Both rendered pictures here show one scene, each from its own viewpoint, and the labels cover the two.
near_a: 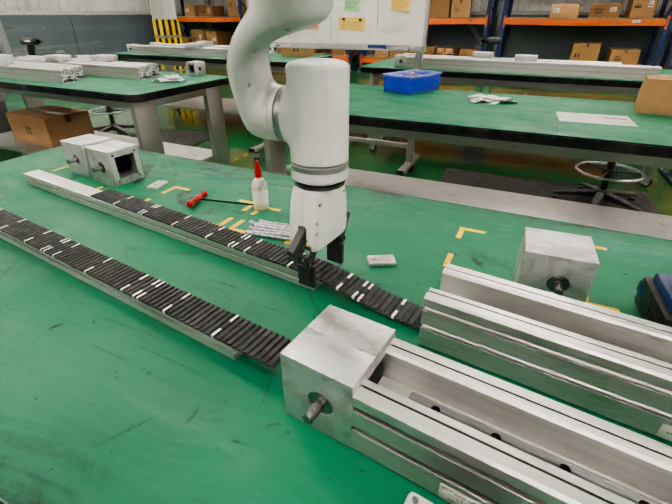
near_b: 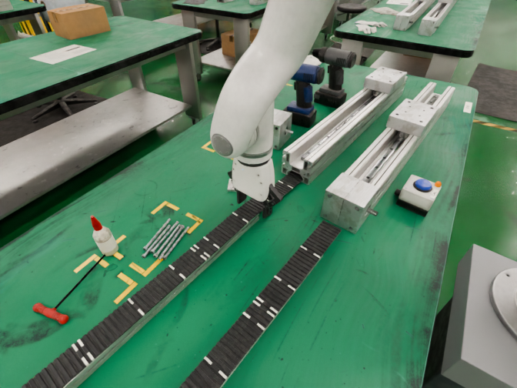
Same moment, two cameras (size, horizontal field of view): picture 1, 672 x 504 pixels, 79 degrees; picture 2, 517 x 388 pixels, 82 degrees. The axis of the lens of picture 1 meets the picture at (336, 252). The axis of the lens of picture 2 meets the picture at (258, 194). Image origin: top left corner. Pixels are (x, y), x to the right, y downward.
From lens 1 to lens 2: 0.78 m
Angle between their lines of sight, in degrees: 65
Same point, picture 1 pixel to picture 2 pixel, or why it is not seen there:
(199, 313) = (298, 266)
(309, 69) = not seen: hidden behind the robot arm
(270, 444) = (372, 239)
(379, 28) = not seen: outside the picture
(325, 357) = (364, 193)
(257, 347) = (327, 236)
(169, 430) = (373, 280)
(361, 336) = (348, 182)
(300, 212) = (270, 176)
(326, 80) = not seen: hidden behind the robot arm
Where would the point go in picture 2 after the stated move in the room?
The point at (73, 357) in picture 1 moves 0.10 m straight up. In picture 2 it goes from (324, 358) to (333, 335)
